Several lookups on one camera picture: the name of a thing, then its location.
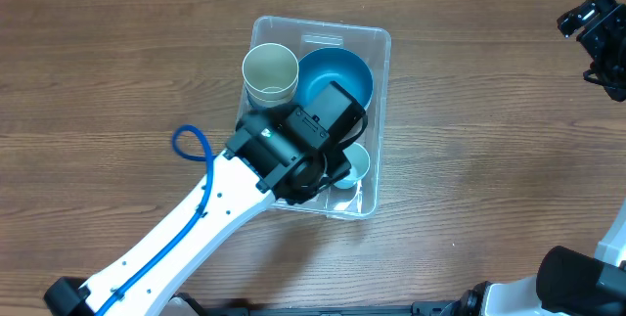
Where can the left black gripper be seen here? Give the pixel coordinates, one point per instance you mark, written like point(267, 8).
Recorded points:
point(341, 168)

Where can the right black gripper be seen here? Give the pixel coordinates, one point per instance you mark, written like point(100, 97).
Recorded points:
point(604, 15)

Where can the grey small cup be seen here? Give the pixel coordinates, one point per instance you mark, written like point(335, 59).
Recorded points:
point(359, 160)

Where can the cream tall cup front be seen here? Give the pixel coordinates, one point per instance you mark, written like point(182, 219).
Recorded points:
point(268, 100)

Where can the cream tall cup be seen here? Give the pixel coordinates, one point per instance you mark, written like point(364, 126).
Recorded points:
point(268, 100)
point(270, 68)

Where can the dark blue bowl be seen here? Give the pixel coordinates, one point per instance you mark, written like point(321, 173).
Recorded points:
point(318, 68)

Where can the cream tall cup back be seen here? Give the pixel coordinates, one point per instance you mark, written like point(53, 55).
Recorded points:
point(270, 68)

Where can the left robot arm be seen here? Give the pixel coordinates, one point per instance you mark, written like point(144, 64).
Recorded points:
point(289, 152)

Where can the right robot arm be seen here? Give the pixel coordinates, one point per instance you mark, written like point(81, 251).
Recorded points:
point(569, 282)

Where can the clear plastic storage container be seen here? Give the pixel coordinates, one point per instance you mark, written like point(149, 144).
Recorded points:
point(373, 46)

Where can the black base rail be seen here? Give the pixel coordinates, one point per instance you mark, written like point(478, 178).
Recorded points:
point(419, 308)

